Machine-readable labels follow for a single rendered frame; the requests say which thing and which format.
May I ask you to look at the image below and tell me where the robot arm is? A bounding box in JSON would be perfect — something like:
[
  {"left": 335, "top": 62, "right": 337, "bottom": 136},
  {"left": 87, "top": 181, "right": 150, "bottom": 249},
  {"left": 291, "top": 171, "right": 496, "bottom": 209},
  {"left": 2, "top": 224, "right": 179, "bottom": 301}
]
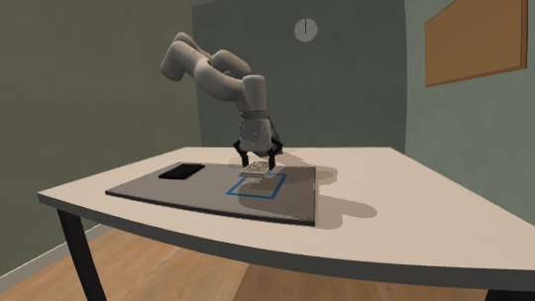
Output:
[{"left": 160, "top": 33, "right": 268, "bottom": 120}]

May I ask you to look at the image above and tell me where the blue tape outline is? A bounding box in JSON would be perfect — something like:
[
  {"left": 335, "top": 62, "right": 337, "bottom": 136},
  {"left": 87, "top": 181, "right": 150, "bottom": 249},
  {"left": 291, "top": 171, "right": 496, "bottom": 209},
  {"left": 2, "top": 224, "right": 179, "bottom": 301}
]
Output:
[{"left": 226, "top": 173, "right": 287, "bottom": 199}]

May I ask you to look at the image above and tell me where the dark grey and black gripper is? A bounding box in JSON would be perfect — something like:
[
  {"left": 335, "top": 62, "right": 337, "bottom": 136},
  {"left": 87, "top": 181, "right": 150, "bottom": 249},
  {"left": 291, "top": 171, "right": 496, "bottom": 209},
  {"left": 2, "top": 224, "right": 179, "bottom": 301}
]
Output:
[{"left": 233, "top": 118, "right": 283, "bottom": 170}]

